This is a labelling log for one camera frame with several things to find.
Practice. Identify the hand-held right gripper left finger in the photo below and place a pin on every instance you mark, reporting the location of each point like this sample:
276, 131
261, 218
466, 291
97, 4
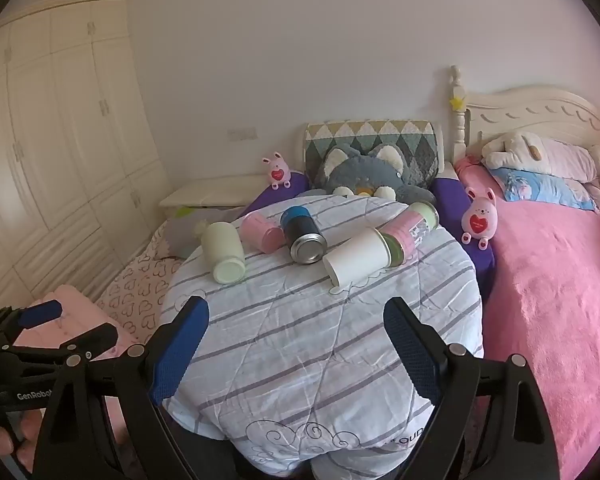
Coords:
180, 350

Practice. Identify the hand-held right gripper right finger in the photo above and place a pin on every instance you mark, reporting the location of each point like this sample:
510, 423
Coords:
410, 350

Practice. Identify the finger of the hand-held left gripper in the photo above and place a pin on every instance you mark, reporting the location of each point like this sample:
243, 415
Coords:
40, 312
92, 339

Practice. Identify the white cup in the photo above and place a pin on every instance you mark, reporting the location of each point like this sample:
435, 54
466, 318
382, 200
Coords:
357, 260

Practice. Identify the cream cup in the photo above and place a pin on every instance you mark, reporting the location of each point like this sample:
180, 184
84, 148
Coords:
222, 250

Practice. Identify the pink cup with green ends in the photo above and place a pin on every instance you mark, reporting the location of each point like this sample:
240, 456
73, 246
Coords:
410, 227

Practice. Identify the black and blue metal cup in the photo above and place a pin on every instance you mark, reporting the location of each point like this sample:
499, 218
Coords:
302, 232

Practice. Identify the pink folded cloth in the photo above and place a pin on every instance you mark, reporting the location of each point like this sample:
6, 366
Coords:
80, 317

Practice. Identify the heart patterned sheet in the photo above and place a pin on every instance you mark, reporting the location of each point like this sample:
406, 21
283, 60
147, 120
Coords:
135, 295

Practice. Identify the white striped quilt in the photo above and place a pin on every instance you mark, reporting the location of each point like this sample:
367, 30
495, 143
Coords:
290, 340

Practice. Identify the small green object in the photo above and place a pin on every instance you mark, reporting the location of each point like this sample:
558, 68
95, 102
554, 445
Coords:
183, 211

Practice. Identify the small pink bunny plush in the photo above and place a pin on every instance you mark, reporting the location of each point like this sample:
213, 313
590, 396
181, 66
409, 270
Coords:
278, 172
480, 220

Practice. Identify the pink bed blanket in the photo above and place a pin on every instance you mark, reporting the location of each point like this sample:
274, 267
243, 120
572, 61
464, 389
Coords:
545, 285

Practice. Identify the white nightstand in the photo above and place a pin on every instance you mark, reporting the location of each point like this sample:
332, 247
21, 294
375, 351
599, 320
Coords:
205, 192

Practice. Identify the cream wardrobe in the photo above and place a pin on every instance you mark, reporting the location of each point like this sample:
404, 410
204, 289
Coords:
70, 135

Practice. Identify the grey cat plush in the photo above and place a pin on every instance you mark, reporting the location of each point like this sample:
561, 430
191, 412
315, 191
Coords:
360, 170

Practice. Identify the blue printed pillow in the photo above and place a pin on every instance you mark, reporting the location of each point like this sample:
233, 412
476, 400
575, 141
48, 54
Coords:
545, 187

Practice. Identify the diamond patterned cushion cover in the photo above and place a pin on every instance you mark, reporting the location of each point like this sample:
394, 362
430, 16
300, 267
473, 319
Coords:
410, 135

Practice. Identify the white and pink plush toy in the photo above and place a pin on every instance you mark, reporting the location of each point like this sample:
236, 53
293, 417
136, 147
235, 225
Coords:
510, 152

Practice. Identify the yellow star decoration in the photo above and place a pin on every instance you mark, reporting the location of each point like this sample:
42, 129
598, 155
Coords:
457, 102

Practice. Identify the cream carved headboard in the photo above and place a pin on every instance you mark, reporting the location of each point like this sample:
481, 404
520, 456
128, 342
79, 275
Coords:
530, 105

